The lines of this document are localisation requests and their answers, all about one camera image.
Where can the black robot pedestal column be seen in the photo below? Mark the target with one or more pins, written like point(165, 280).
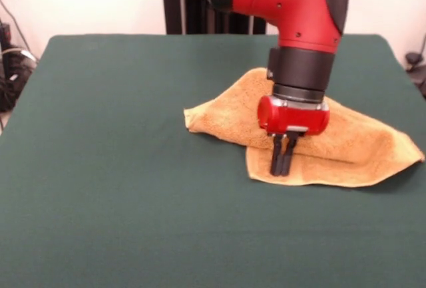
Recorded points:
point(189, 2)

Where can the black floor device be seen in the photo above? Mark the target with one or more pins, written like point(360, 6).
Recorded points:
point(412, 58)

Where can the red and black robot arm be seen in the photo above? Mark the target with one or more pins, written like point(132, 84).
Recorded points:
point(283, 2)

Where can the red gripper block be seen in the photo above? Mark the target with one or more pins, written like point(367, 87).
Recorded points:
point(293, 118)

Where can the dark green table cloth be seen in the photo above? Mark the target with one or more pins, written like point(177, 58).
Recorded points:
point(116, 168)

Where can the orange terry towel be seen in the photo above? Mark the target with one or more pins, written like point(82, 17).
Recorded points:
point(233, 115)

